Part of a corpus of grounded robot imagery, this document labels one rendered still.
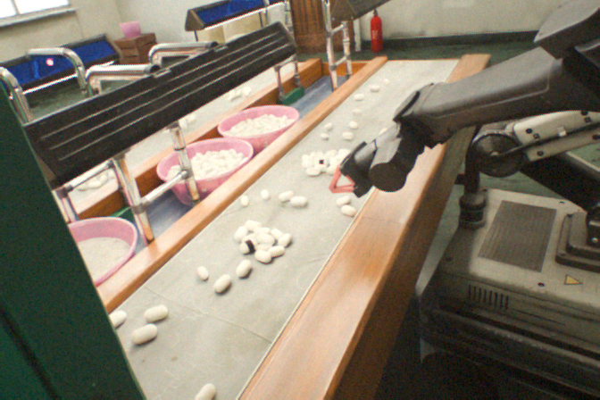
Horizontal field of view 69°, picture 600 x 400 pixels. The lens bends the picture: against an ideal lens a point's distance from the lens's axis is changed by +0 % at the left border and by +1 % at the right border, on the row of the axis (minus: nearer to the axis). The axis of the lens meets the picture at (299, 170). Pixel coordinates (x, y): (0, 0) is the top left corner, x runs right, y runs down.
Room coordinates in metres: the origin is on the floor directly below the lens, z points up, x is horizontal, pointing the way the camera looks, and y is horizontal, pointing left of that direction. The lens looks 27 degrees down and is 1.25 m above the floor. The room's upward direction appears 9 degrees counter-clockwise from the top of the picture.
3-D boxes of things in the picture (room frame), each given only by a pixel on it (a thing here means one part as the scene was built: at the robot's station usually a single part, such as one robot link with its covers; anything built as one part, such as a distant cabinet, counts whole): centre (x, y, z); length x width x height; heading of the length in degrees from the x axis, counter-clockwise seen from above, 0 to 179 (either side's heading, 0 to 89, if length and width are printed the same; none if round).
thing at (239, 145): (1.11, 0.25, 0.72); 0.27 x 0.27 x 0.10
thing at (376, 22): (5.27, -1.17, 0.25); 0.18 x 0.14 x 0.49; 152
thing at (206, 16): (1.85, 0.12, 1.08); 0.62 x 0.08 x 0.07; 148
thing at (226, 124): (1.35, 0.11, 0.72); 0.27 x 0.27 x 0.10
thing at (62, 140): (0.73, 0.15, 1.08); 0.62 x 0.08 x 0.07; 148
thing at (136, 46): (6.52, 2.02, 0.32); 0.42 x 0.42 x 0.64; 62
